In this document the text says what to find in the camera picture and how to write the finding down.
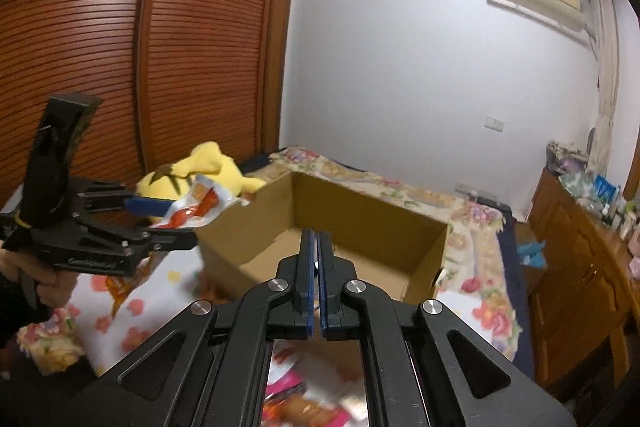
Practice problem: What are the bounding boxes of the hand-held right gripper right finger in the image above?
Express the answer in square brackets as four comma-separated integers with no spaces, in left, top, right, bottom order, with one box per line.
[318,230,576,427]

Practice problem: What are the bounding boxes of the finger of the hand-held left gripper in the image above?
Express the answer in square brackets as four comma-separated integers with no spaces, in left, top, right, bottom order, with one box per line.
[79,191,172,217]
[75,218,201,254]

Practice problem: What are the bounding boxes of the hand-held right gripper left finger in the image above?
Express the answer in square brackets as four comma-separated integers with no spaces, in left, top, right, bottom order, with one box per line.
[75,229,318,427]

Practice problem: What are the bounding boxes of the white orange snack packet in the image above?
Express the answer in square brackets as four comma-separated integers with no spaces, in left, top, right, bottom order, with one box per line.
[150,174,242,231]

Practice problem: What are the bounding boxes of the cardboard box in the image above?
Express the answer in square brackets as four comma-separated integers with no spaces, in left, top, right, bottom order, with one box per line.
[195,170,449,306]

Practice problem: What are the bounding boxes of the pink snack packet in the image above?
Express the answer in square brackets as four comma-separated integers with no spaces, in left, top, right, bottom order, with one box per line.
[265,377,370,427]

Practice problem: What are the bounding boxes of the person's left hand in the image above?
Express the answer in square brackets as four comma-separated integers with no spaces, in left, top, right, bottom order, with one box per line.
[31,269,77,309]

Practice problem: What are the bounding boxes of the yellow plush toy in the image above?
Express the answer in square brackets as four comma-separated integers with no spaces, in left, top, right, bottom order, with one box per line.
[136,142,268,228]

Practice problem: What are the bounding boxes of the orange gold snack packet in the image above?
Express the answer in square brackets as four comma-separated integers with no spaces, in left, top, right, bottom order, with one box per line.
[92,274,147,319]

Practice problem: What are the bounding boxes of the wooden louvered wardrobe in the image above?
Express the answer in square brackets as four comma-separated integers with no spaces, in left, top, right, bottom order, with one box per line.
[0,0,285,210]

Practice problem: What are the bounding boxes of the wooden door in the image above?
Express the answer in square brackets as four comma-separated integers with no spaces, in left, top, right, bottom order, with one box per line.
[264,0,296,158]

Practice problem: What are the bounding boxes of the blue cloth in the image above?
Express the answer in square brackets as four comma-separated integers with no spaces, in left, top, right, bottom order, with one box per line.
[517,239,549,269]

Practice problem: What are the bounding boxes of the wooden cabinet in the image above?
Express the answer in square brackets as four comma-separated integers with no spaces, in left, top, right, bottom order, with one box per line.
[527,167,640,390]

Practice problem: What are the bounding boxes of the green white packet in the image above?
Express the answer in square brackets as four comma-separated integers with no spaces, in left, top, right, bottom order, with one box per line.
[559,172,596,208]

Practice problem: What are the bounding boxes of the stack of printed boxes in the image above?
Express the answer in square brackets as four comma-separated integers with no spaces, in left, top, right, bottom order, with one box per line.
[546,139,592,178]

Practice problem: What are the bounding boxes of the blue white packet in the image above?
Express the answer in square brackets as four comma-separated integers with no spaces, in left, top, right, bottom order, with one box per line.
[592,174,622,208]

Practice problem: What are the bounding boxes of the group of small bottles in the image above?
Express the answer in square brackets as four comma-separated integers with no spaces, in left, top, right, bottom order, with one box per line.
[604,199,640,239]

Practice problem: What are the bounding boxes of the cream curtain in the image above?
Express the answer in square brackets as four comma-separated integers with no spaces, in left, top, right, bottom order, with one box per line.
[585,0,625,188]

